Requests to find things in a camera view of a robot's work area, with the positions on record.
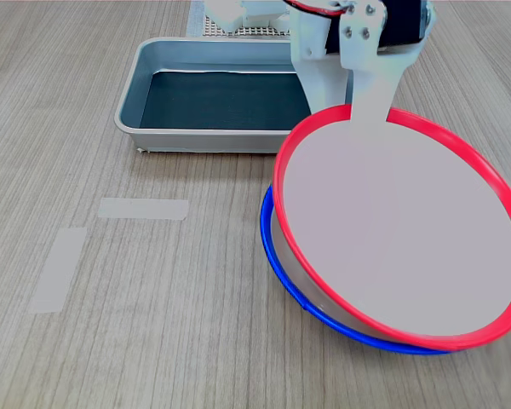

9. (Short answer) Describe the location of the red-rimmed white round plate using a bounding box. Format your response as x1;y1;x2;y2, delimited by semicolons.
272;103;511;353

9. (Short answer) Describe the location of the black tray mat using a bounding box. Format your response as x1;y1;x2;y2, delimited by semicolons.
139;69;314;131

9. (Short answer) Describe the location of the clear tape strip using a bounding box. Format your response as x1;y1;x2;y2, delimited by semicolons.
28;227;89;315
186;0;208;37
98;197;190;222

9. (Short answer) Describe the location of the steel rectangular tray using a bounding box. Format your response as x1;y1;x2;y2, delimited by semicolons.
113;36;355;155

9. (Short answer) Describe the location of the blue-rimmed white round plate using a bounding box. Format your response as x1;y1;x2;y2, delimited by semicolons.
259;184;453;356

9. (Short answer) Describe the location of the red and black cable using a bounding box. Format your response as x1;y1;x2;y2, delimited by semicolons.
281;0;353;19

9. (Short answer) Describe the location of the pale perforated base plate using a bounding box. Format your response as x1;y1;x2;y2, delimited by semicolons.
201;14;291;37

